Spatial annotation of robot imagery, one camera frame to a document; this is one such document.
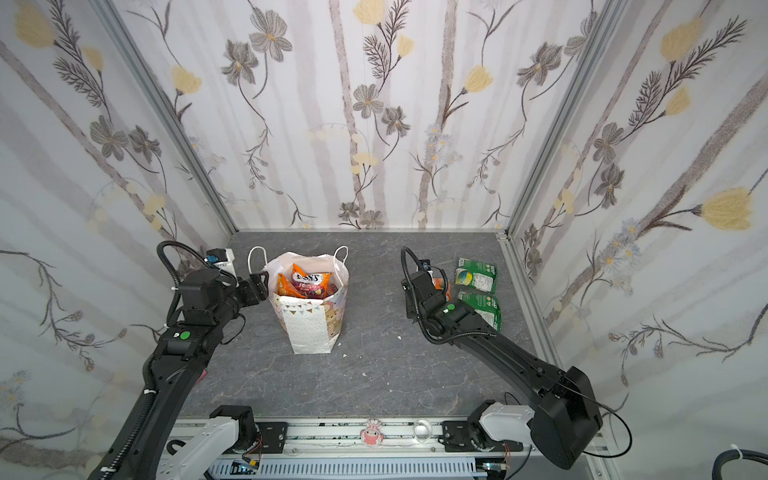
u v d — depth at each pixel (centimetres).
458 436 74
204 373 51
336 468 70
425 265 70
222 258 63
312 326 78
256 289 66
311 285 84
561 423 39
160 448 46
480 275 104
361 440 74
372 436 72
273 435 74
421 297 59
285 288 78
